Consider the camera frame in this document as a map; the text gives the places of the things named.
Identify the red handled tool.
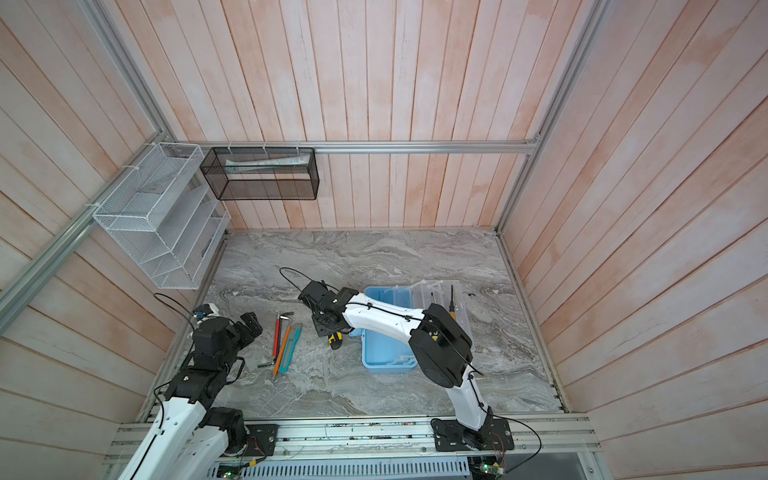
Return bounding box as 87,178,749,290
272,313,282,364

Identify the teal utility knife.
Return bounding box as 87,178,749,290
279,323,303,374

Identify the orange pencil tool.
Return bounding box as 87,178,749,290
272,325,292,378

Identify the blue plastic tool box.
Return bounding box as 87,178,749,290
352,280,472,374

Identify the yellow black utility knife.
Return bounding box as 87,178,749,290
328,332,343,350

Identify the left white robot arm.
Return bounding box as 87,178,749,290
120,312,263,479

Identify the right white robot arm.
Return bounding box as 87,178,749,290
298,280,491,434

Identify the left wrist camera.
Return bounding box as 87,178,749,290
192,303,219,321

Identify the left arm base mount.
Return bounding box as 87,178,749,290
224,424,279,458

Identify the white wire mesh shelf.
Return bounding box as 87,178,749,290
94,143,230,290

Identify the black wire mesh basket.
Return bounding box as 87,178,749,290
200,146,320,201

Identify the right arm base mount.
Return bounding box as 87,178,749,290
430,417,514,452

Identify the aluminium frame rail back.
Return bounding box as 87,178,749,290
196,140,538,155

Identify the aluminium frame rail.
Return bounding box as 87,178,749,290
196,140,538,155
494,1,615,237
1,1,174,332

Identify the aluminium frame rail left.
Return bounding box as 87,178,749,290
1,1,174,332

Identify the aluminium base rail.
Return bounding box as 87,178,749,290
102,414,612,479

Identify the aluminium frame rail right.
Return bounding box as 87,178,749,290
494,1,615,237

